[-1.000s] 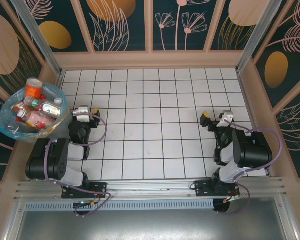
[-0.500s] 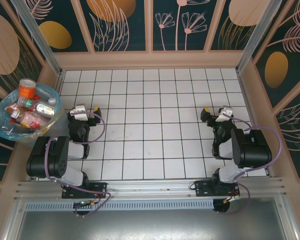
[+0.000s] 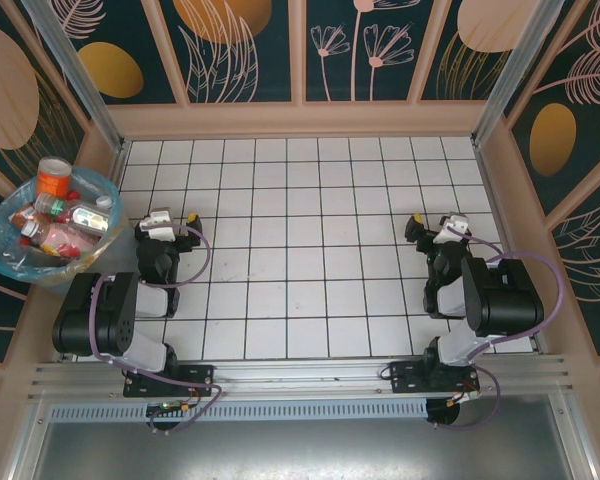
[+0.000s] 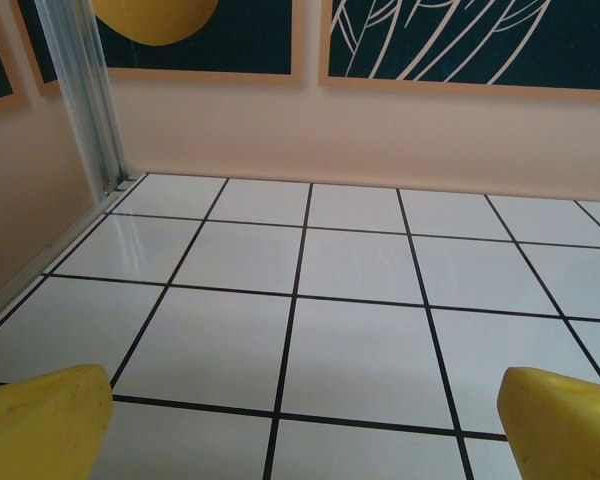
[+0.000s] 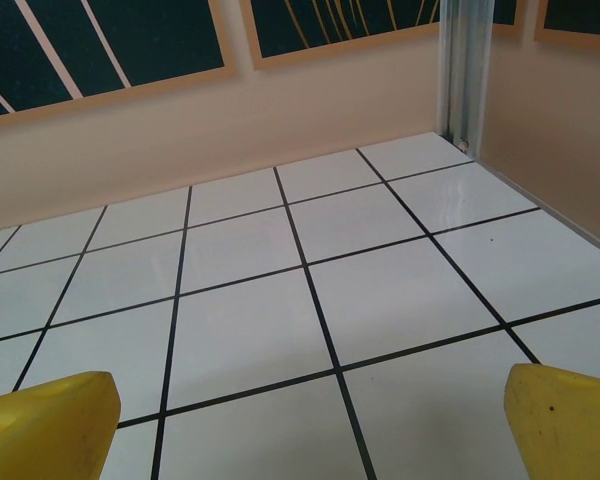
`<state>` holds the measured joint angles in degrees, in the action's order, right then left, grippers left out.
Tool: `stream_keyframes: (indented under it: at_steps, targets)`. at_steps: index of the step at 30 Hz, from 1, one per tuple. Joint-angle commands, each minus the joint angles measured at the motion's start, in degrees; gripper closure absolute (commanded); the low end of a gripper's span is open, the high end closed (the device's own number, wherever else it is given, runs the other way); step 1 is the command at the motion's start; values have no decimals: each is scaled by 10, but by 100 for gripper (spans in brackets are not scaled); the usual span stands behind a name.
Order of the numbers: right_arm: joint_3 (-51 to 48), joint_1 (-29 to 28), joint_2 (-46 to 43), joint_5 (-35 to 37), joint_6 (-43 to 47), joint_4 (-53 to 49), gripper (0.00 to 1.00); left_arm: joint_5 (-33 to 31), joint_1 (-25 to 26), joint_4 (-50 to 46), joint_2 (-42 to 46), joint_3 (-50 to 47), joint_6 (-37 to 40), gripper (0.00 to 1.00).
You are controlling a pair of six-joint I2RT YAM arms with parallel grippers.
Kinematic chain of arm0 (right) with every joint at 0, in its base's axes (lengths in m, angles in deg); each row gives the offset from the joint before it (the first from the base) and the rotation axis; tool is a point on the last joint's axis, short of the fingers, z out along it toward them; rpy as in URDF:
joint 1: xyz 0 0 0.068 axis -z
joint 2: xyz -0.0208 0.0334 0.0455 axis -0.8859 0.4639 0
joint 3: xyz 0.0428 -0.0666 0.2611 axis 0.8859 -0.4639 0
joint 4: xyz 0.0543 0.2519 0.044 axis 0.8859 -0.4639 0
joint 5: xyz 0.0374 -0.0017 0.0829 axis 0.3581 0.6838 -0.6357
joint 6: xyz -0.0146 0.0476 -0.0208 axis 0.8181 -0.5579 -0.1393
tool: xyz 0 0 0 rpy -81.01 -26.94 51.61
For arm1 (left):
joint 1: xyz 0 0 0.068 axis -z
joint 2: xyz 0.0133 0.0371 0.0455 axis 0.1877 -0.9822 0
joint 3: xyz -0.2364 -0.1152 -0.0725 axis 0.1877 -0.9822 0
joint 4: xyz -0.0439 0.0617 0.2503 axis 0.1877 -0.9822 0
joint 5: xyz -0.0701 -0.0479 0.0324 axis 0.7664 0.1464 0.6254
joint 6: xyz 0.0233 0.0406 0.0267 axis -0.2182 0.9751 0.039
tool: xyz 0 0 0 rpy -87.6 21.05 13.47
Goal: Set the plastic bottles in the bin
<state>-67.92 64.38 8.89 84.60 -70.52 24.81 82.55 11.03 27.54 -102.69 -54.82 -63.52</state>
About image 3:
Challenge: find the blue plastic bin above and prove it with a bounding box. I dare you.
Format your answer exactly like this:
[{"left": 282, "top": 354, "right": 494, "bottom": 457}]
[{"left": 0, "top": 167, "right": 127, "bottom": 287}]

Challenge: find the aluminium frame post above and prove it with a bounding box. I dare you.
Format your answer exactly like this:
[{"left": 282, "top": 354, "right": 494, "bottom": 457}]
[
  {"left": 19, "top": 0, "right": 131, "bottom": 157},
  {"left": 469, "top": 0, "right": 566, "bottom": 147}
]

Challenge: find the grey mesh waste bin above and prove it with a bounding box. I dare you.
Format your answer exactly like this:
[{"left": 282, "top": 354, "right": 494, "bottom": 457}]
[{"left": 0, "top": 167, "right": 131, "bottom": 299}]

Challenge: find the grey metal sheet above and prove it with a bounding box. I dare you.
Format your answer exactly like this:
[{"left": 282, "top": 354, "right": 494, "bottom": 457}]
[{"left": 29, "top": 419, "right": 576, "bottom": 480}]

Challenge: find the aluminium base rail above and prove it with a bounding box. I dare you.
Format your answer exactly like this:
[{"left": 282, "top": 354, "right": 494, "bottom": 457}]
[{"left": 27, "top": 354, "right": 571, "bottom": 401}]

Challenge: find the slotted grey cable tray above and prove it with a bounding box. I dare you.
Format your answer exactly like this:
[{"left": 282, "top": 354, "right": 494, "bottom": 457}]
[{"left": 47, "top": 399, "right": 431, "bottom": 424}]

